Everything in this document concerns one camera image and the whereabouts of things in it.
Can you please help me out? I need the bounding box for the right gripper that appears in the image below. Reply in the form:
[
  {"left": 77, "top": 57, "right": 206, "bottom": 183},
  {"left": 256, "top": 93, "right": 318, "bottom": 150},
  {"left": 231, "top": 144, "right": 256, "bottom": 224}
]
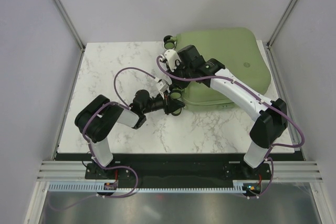
[{"left": 166, "top": 61, "right": 193, "bottom": 91}]

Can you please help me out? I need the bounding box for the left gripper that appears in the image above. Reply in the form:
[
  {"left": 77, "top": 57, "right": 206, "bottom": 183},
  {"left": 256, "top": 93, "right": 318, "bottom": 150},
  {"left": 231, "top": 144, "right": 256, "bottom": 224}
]
[{"left": 143, "top": 90, "right": 185, "bottom": 115}]

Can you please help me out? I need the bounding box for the green suitcase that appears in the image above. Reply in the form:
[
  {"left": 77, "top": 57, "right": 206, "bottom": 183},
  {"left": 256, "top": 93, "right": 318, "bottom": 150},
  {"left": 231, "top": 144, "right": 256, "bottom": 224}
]
[{"left": 174, "top": 27, "right": 271, "bottom": 111}]

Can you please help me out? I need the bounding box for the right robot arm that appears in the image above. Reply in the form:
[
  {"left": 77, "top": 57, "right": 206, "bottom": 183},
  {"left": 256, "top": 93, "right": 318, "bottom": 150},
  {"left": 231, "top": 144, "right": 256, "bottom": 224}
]
[{"left": 163, "top": 45, "right": 288, "bottom": 179}]

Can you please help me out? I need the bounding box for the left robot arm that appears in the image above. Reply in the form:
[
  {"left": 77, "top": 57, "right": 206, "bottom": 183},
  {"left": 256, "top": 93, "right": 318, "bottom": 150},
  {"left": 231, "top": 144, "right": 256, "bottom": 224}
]
[{"left": 75, "top": 90, "right": 185, "bottom": 178}]

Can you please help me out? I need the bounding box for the green suitcase wheel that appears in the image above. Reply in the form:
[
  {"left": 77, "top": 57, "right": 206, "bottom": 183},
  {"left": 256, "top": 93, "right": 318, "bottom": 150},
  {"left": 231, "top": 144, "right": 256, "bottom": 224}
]
[
  {"left": 171, "top": 109, "right": 182, "bottom": 116},
  {"left": 163, "top": 35, "right": 177, "bottom": 50},
  {"left": 169, "top": 84, "right": 182, "bottom": 99}
]

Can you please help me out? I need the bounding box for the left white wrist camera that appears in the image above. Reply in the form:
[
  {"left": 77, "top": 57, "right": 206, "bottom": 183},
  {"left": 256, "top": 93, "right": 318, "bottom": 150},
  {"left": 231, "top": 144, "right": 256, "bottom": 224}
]
[{"left": 154, "top": 77, "right": 170, "bottom": 98}]

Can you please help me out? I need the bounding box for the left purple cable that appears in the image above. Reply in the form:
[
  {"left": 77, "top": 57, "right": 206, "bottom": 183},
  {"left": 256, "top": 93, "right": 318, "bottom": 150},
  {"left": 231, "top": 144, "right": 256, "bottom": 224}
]
[{"left": 82, "top": 67, "right": 158, "bottom": 200}]

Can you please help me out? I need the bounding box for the purple cable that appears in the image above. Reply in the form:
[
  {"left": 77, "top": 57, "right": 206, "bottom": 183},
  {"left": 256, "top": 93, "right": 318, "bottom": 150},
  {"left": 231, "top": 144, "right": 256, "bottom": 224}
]
[
  {"left": 156, "top": 55, "right": 307, "bottom": 200},
  {"left": 82, "top": 67, "right": 158, "bottom": 200}
]

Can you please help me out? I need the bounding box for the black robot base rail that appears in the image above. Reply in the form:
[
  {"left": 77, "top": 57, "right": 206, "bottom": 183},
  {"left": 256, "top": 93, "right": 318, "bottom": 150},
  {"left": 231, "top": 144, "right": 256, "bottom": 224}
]
[{"left": 85, "top": 154, "right": 271, "bottom": 189}]

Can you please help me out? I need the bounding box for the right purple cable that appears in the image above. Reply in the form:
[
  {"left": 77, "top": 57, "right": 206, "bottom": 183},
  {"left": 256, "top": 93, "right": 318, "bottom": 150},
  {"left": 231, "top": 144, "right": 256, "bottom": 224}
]
[{"left": 156, "top": 55, "right": 307, "bottom": 200}]

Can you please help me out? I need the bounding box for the right aluminium frame post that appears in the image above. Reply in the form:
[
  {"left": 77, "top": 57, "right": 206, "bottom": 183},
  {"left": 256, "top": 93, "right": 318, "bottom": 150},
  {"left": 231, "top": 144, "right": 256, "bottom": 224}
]
[{"left": 265, "top": 0, "right": 300, "bottom": 50}]

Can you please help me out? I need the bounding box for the aluminium frame post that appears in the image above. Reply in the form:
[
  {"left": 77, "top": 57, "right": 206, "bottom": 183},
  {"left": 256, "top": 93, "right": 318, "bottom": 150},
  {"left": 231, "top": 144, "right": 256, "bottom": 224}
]
[
  {"left": 265, "top": 0, "right": 300, "bottom": 50},
  {"left": 52, "top": 0, "right": 86, "bottom": 52}
]

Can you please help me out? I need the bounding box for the left aluminium frame post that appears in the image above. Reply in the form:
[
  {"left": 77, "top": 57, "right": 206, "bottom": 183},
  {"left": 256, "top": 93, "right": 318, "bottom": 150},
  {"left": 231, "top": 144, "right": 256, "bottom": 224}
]
[{"left": 52, "top": 0, "right": 86, "bottom": 52}]

